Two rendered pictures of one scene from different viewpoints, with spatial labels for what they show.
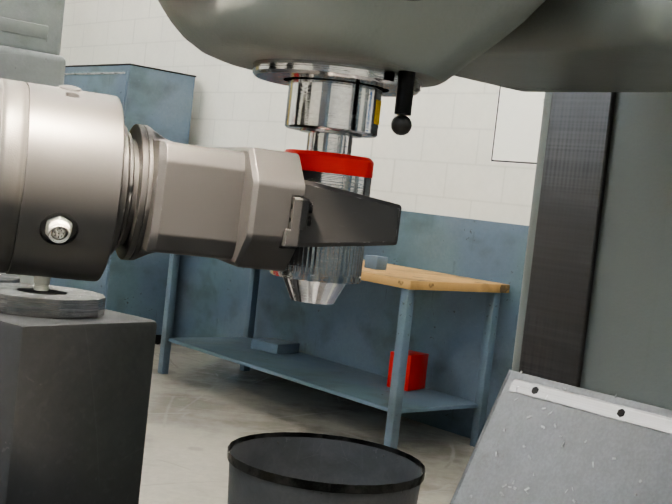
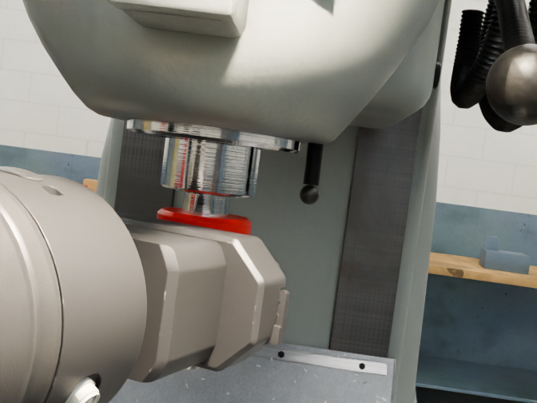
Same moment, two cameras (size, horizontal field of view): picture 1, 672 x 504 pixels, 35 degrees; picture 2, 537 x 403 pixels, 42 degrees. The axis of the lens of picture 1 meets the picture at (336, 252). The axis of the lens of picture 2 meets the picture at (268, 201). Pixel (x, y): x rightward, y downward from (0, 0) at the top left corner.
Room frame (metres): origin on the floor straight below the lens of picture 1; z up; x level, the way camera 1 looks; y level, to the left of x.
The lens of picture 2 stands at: (0.28, 0.23, 1.30)
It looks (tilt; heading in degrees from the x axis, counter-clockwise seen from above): 3 degrees down; 315
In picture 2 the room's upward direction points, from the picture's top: 7 degrees clockwise
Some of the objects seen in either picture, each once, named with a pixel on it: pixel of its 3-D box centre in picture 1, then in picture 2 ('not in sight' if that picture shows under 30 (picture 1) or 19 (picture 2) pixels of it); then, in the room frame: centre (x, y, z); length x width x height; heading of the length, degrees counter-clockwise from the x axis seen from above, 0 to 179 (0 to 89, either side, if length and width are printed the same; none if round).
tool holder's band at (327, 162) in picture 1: (327, 163); (204, 223); (0.55, 0.01, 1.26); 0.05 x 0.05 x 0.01
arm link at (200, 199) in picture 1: (144, 198); (77, 300); (0.52, 0.09, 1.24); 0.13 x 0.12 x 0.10; 21
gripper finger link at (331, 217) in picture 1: (342, 218); not in sight; (0.52, 0.00, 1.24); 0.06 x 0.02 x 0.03; 111
